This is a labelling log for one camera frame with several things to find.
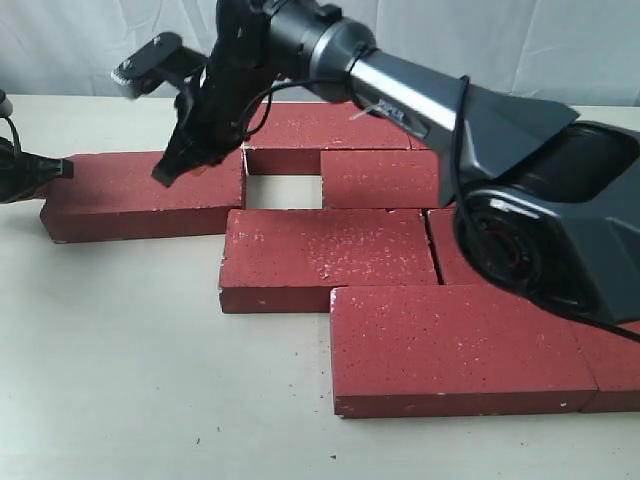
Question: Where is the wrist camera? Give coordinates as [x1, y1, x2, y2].
[0, 90, 13, 118]
[111, 31, 207, 99]

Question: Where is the large front red brick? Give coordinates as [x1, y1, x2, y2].
[40, 151, 246, 243]

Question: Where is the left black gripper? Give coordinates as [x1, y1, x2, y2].
[1, 137, 74, 204]

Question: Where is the red brick with white scuffs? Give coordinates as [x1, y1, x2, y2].
[218, 209, 438, 314]

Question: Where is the white fabric backdrop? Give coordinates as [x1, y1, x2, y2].
[1, 0, 639, 106]

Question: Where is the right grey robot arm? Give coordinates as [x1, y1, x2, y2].
[144, 1, 639, 328]

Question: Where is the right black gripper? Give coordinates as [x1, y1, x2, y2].
[151, 1, 275, 188]

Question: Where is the far right edge red brick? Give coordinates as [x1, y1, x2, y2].
[572, 325, 639, 414]

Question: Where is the third row red brick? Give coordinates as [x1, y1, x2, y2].
[427, 209, 485, 285]

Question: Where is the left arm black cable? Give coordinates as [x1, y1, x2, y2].
[0, 115, 24, 161]

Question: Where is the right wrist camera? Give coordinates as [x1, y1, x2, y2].
[111, 31, 207, 99]

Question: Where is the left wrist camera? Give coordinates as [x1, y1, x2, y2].
[0, 90, 13, 118]

